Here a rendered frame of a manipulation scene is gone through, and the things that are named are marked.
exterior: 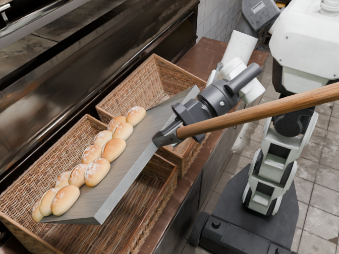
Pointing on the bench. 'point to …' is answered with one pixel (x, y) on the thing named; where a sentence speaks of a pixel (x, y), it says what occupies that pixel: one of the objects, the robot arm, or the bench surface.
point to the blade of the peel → (122, 166)
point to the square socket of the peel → (171, 139)
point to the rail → (31, 16)
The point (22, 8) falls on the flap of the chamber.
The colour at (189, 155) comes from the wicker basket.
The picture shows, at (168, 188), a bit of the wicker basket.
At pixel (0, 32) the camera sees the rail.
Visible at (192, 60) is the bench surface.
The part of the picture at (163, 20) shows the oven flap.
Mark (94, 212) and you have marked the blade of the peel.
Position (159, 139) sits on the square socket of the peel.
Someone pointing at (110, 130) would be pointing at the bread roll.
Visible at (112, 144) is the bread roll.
